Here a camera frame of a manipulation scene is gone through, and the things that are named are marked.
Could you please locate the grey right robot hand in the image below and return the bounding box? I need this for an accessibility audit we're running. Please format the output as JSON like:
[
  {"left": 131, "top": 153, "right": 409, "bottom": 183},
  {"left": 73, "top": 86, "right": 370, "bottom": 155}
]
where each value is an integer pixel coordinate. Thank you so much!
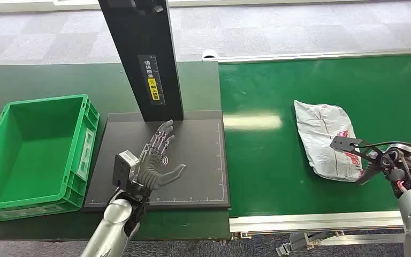
[{"left": 355, "top": 152, "right": 396, "bottom": 186}]

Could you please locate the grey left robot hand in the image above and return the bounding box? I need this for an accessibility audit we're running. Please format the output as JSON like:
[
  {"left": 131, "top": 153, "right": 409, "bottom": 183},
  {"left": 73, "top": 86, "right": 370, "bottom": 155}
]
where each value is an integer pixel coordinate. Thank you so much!
[{"left": 134, "top": 119, "right": 187, "bottom": 194}]

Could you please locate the grey mailer package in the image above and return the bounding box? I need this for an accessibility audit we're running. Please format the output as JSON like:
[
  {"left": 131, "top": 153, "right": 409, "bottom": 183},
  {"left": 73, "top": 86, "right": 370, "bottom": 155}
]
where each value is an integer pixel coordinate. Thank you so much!
[{"left": 293, "top": 100, "right": 365, "bottom": 183}]

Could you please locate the green conveyor belt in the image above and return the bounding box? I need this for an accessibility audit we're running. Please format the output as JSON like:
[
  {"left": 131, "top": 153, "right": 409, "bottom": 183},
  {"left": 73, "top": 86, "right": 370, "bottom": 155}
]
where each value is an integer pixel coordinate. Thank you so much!
[{"left": 219, "top": 53, "right": 411, "bottom": 218}]

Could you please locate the black yellow column label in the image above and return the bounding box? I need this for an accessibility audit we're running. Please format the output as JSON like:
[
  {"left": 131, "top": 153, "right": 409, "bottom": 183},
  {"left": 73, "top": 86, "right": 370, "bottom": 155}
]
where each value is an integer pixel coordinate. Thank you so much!
[{"left": 137, "top": 54, "right": 166, "bottom": 107}]

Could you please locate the green plastic crate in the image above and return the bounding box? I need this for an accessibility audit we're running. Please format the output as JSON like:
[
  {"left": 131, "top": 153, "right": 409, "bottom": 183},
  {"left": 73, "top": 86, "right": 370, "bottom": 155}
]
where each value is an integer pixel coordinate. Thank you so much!
[{"left": 0, "top": 94, "right": 101, "bottom": 223}]

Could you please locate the black scanner column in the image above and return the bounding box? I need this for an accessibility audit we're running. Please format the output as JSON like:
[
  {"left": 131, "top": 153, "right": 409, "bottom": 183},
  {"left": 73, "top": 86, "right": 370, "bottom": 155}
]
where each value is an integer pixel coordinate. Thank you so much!
[{"left": 97, "top": 0, "right": 185, "bottom": 123}]

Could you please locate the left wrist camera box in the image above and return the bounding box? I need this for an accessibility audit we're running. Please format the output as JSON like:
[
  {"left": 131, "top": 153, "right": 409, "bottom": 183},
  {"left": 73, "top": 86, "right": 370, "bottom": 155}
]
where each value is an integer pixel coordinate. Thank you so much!
[{"left": 112, "top": 150, "right": 141, "bottom": 188}]

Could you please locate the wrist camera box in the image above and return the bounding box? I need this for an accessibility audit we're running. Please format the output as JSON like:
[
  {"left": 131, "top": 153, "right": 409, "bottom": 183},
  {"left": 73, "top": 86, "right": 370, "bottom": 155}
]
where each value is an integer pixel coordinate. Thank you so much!
[
  {"left": 112, "top": 150, "right": 141, "bottom": 188},
  {"left": 329, "top": 135, "right": 384, "bottom": 167}
]

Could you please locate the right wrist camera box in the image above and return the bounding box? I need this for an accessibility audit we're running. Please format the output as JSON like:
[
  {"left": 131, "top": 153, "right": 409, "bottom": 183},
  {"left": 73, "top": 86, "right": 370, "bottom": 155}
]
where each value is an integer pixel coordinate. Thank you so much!
[{"left": 329, "top": 135, "right": 384, "bottom": 167}]

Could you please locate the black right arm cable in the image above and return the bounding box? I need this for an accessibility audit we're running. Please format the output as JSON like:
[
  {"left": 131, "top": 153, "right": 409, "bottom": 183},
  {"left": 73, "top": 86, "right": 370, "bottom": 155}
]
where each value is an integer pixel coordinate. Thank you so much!
[{"left": 361, "top": 141, "right": 411, "bottom": 158}]

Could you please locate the black scanner base plate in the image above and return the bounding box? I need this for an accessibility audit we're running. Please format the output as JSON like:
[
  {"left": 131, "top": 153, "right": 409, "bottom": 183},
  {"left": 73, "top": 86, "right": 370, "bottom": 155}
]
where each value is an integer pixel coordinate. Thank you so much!
[{"left": 82, "top": 110, "right": 232, "bottom": 213}]

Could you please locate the aluminium conveyor frame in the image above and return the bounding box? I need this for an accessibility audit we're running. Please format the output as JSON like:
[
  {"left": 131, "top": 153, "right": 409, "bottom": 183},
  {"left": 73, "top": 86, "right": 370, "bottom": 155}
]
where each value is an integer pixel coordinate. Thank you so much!
[{"left": 202, "top": 48, "right": 411, "bottom": 247}]

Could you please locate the grey conveyor leg bracket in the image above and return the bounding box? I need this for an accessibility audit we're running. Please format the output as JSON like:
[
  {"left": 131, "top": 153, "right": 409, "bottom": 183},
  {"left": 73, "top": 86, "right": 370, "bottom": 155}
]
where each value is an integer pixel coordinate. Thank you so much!
[{"left": 276, "top": 232, "right": 334, "bottom": 257}]

